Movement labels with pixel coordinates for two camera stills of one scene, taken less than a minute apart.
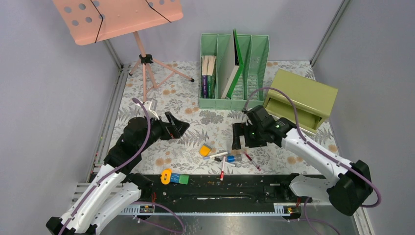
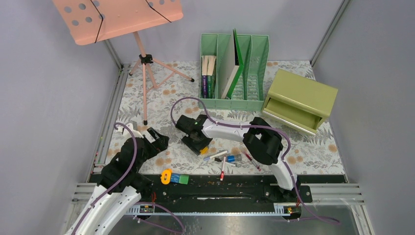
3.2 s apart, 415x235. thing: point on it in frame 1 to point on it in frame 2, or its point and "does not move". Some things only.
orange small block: (204, 150) does not move
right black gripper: (241, 129) to (195, 147)
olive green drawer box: (314, 101) does not move
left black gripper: (175, 130) to (160, 143)
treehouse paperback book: (211, 77) does not move
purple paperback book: (204, 77) does not move
